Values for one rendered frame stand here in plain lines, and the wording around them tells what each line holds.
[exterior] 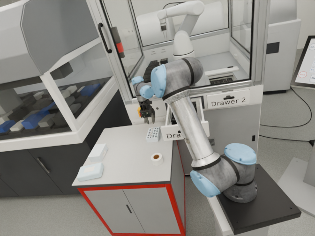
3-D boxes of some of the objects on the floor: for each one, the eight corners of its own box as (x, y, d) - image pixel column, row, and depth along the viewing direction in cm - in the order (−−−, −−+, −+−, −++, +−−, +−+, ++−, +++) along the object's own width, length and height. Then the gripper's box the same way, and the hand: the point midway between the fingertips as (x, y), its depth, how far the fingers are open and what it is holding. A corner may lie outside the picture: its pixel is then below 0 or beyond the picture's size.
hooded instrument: (117, 203, 184) (-5, -5, 91) (-23, 207, 225) (-208, 65, 131) (140, 129, 283) (93, -7, 190) (40, 141, 324) (-40, 33, 230)
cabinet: (257, 175, 175) (264, 102, 133) (152, 180, 198) (130, 120, 155) (234, 119, 253) (234, 62, 211) (161, 127, 276) (147, 77, 234)
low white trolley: (188, 244, 141) (169, 180, 101) (114, 242, 154) (71, 185, 114) (187, 180, 188) (174, 120, 148) (130, 183, 202) (104, 128, 162)
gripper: (133, 104, 121) (142, 129, 132) (149, 101, 118) (157, 128, 129) (136, 98, 128) (144, 122, 139) (152, 95, 125) (158, 121, 136)
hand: (151, 121), depth 136 cm, fingers open, 3 cm apart
